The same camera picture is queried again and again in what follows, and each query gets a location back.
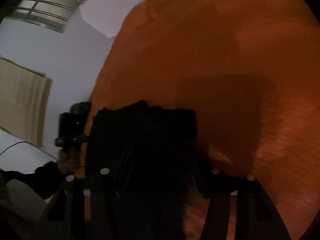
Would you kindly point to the barred window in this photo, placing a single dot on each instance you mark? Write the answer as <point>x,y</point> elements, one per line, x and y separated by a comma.
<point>50,14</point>

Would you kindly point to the person's left hand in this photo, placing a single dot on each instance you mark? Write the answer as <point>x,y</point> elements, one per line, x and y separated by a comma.
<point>70,160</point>

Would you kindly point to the orange fleece bed blanket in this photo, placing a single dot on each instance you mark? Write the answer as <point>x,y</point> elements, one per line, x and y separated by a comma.
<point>249,69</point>

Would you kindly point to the person's left forearm black sleeve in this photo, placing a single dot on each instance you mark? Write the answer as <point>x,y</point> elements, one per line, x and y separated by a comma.
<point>45,181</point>

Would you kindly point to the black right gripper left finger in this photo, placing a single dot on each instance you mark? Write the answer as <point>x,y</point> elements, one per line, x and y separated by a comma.
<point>85,208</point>

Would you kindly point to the beige curtain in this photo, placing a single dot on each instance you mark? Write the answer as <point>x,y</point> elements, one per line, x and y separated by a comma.
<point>24,97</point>

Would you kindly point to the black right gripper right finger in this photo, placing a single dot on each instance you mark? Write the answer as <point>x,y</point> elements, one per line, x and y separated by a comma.
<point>256,215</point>

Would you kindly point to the black t-shirt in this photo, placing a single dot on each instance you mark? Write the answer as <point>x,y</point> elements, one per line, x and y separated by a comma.
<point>139,163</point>

